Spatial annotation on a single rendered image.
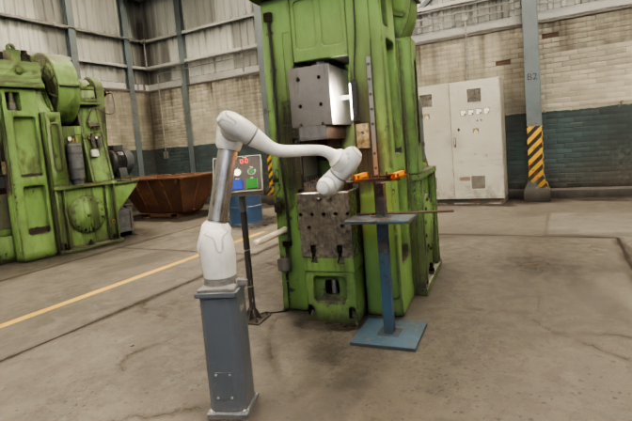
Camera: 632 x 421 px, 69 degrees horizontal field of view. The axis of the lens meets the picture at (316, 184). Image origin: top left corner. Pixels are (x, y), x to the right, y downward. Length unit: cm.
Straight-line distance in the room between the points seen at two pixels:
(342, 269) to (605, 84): 648
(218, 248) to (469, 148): 651
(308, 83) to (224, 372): 187
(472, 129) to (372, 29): 519
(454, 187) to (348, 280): 541
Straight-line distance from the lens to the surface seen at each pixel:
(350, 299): 321
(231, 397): 238
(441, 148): 832
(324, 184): 229
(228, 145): 235
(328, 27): 334
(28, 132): 732
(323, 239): 314
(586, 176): 880
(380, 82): 317
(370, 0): 329
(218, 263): 218
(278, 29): 348
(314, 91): 316
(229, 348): 228
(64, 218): 735
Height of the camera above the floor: 123
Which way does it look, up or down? 5 degrees down
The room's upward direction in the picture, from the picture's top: 5 degrees counter-clockwise
